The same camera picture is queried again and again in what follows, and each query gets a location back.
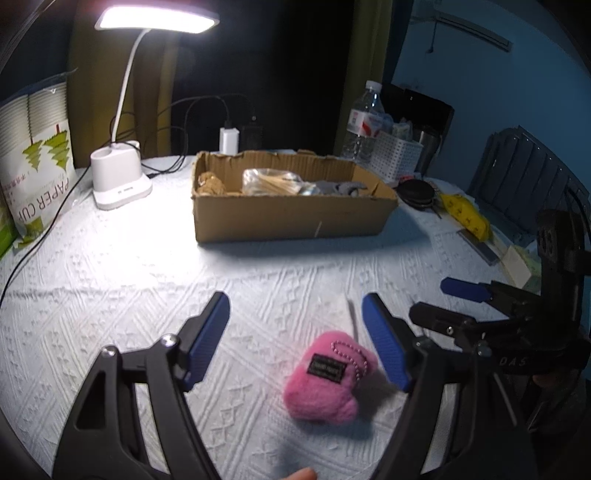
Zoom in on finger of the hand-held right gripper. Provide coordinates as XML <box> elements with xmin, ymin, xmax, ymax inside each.
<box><xmin>440</xmin><ymin>277</ymin><xmax>542</xmax><ymax>311</ymax></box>
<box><xmin>409</xmin><ymin>302</ymin><xmax>502</xmax><ymax>344</ymax></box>

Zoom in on grey dotted glove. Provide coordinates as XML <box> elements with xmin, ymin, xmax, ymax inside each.
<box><xmin>314</xmin><ymin>181</ymin><xmax>370</xmax><ymax>198</ymax></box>

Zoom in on plastic packets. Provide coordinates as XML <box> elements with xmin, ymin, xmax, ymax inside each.
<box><xmin>369</xmin><ymin>113</ymin><xmax>414</xmax><ymax>141</ymax></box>

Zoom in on white air conditioner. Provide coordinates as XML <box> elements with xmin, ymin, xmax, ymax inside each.
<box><xmin>411</xmin><ymin>9</ymin><xmax>513</xmax><ymax>51</ymax></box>

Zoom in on cardboard box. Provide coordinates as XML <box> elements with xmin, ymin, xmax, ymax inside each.
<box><xmin>191</xmin><ymin>148</ymin><xmax>399</xmax><ymax>244</ymax></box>

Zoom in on yellow tissue packet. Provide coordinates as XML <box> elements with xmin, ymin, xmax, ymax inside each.
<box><xmin>438</xmin><ymin>193</ymin><xmax>492</xmax><ymax>241</ymax></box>

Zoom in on black round pouch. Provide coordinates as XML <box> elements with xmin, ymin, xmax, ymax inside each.
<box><xmin>397</xmin><ymin>178</ymin><xmax>437</xmax><ymax>210</ymax></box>

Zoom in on dark glass door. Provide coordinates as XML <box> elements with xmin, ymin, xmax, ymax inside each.
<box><xmin>171</xmin><ymin>0</ymin><xmax>356</xmax><ymax>153</ymax></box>

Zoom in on clear water bottle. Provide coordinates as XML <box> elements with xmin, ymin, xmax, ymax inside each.
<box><xmin>340</xmin><ymin>80</ymin><xmax>386</xmax><ymax>169</ymax></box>

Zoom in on black lamp cable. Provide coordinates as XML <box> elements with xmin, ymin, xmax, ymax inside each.
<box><xmin>0</xmin><ymin>157</ymin><xmax>93</xmax><ymax>308</ymax></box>

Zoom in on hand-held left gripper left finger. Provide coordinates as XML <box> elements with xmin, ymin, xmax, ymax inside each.
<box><xmin>52</xmin><ymin>292</ymin><xmax>230</xmax><ymax>480</ymax></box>

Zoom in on green paper cup package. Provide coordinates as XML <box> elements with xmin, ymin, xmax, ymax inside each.
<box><xmin>0</xmin><ymin>203</ymin><xmax>20</xmax><ymax>259</ymax></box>

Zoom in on person's right hand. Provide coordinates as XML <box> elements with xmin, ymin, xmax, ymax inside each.
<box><xmin>531</xmin><ymin>373</ymin><xmax>578</xmax><ymax>391</ymax></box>

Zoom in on yellow curtain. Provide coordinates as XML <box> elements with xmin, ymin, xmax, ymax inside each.
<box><xmin>69</xmin><ymin>0</ymin><xmax>185</xmax><ymax>158</ymax></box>
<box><xmin>342</xmin><ymin>0</ymin><xmax>394</xmax><ymax>148</ymax></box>

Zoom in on white charger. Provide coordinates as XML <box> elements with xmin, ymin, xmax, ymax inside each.
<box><xmin>219</xmin><ymin>127</ymin><xmax>240</xmax><ymax>155</ymax></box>

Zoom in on white textured tablecloth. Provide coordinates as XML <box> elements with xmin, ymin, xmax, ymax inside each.
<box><xmin>0</xmin><ymin>154</ymin><xmax>555</xmax><ymax>480</ymax></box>

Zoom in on white plastic basket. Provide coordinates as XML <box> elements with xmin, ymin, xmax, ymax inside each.
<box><xmin>369</xmin><ymin>131</ymin><xmax>424</xmax><ymax>182</ymax></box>

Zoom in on pink plush toy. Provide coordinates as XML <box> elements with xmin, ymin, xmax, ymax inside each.
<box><xmin>283</xmin><ymin>330</ymin><xmax>378</xmax><ymax>424</ymax></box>

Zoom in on grey phone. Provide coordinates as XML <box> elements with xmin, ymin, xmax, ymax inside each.
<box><xmin>457</xmin><ymin>226</ymin><xmax>502</xmax><ymax>266</ymax></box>

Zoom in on black charger cable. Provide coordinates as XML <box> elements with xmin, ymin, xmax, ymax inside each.
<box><xmin>143</xmin><ymin>95</ymin><xmax>257</xmax><ymax>177</ymax></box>

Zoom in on beige knitted toy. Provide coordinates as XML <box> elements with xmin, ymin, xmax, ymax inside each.
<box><xmin>198</xmin><ymin>172</ymin><xmax>227</xmax><ymax>197</ymax></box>

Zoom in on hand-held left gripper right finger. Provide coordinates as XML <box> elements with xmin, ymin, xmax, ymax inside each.
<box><xmin>361</xmin><ymin>292</ymin><xmax>539</xmax><ymax>480</ymax></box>

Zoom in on clear plastic bag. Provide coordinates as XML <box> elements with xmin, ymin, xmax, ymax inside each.
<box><xmin>241</xmin><ymin>168</ymin><xmax>319</xmax><ymax>197</ymax></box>

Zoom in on dark blue chair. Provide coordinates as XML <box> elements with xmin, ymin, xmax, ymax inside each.
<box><xmin>468</xmin><ymin>127</ymin><xmax>583</xmax><ymax>236</ymax></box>

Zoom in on black monitor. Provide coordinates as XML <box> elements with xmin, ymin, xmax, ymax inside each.
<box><xmin>383</xmin><ymin>83</ymin><xmax>455</xmax><ymax>139</ymax></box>

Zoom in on white desk lamp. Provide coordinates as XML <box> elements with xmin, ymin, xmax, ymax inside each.
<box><xmin>90</xmin><ymin>4</ymin><xmax>220</xmax><ymax>212</ymax></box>

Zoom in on white paper cup package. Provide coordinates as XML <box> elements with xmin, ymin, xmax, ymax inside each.
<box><xmin>0</xmin><ymin>69</ymin><xmax>77</xmax><ymax>245</ymax></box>

